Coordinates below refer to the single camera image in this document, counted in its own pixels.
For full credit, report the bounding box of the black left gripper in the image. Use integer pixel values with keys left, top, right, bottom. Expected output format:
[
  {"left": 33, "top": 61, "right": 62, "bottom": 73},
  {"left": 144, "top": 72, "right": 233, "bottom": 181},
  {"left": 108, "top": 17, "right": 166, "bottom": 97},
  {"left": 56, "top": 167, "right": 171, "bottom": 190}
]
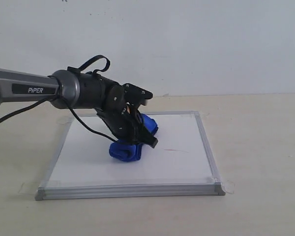
[{"left": 95, "top": 98, "right": 158, "bottom": 148}]

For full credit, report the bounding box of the blue cloth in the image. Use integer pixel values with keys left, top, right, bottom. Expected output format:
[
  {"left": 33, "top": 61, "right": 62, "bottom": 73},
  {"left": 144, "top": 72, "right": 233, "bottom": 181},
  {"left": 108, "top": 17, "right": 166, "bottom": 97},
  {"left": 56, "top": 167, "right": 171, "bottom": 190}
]
[{"left": 109, "top": 114, "right": 149, "bottom": 162}]

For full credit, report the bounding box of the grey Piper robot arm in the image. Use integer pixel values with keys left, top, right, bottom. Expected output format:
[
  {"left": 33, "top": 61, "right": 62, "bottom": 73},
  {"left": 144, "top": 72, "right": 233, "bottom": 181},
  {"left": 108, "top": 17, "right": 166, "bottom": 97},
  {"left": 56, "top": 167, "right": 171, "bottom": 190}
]
[{"left": 0, "top": 68, "right": 158, "bottom": 148}]

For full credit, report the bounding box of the clear tape far right corner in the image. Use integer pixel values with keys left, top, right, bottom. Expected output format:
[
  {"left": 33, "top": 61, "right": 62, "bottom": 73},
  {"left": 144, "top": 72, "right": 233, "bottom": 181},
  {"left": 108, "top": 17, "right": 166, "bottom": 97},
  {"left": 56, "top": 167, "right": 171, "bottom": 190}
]
[{"left": 199, "top": 112, "right": 210, "bottom": 118}]

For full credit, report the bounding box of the clear tape corner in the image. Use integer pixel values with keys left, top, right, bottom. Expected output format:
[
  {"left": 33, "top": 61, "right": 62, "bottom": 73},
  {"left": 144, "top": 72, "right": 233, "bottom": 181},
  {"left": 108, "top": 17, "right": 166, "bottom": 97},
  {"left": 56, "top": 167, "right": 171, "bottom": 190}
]
[
  {"left": 57, "top": 117, "right": 72, "bottom": 125},
  {"left": 18, "top": 182, "right": 40, "bottom": 195},
  {"left": 199, "top": 112, "right": 210, "bottom": 118},
  {"left": 221, "top": 180, "right": 235, "bottom": 194}
]

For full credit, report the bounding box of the clear tape far left corner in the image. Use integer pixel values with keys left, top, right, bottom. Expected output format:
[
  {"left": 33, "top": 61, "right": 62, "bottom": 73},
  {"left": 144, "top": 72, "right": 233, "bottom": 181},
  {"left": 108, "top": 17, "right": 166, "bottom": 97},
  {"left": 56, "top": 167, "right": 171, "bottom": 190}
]
[{"left": 57, "top": 117, "right": 72, "bottom": 125}]

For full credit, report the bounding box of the clear tape near right corner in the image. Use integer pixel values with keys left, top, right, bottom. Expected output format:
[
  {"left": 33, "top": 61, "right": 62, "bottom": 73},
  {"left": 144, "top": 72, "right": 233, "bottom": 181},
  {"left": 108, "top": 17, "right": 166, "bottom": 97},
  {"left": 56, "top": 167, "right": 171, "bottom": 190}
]
[{"left": 221, "top": 180, "right": 235, "bottom": 194}]

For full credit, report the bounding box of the clear tape near left corner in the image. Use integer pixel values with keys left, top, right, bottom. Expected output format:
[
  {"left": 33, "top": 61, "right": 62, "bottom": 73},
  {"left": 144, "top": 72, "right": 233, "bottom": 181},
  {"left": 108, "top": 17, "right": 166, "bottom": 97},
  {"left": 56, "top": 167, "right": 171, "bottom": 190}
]
[{"left": 18, "top": 182, "right": 40, "bottom": 195}]

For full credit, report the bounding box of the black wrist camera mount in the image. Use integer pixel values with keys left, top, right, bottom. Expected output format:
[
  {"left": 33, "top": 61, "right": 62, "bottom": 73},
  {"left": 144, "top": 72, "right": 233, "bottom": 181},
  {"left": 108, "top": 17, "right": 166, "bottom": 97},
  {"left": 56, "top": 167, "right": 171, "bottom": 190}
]
[{"left": 122, "top": 83, "right": 153, "bottom": 108}]

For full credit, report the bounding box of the white board with aluminium frame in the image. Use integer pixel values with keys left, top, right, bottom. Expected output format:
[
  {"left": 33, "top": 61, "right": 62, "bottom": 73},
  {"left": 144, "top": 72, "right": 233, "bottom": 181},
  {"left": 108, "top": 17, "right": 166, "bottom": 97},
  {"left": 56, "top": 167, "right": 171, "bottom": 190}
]
[{"left": 35, "top": 111, "right": 226, "bottom": 201}]

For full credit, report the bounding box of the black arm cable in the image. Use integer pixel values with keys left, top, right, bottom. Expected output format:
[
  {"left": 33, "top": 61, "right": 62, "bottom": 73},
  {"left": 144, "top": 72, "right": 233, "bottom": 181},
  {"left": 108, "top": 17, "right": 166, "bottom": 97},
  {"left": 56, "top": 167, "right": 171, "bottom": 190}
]
[{"left": 0, "top": 55, "right": 120, "bottom": 143}]

